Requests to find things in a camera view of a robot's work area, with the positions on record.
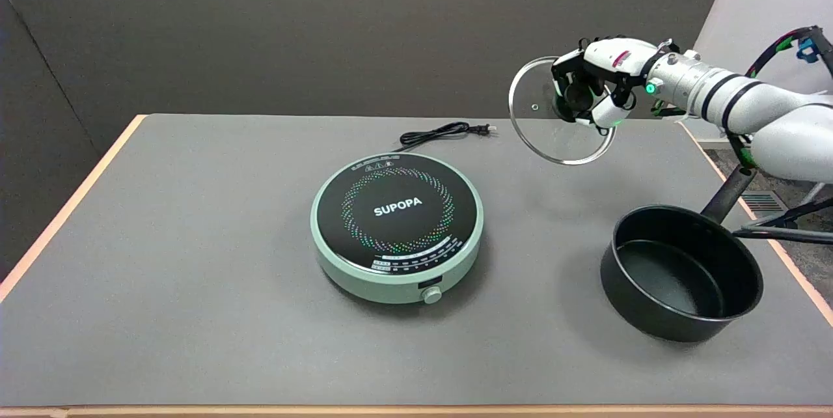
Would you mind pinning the green round induction cooker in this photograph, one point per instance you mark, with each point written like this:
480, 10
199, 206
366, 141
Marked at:
397, 209

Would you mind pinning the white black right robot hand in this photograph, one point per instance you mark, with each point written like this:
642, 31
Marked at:
608, 53

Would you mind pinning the grey floor vent grille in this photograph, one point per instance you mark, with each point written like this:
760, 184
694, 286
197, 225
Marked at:
763, 202

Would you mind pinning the round glass pot lid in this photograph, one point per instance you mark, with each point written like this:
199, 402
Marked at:
533, 135

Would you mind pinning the dark wheeled stand legs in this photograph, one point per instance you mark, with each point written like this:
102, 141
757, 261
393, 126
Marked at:
787, 234

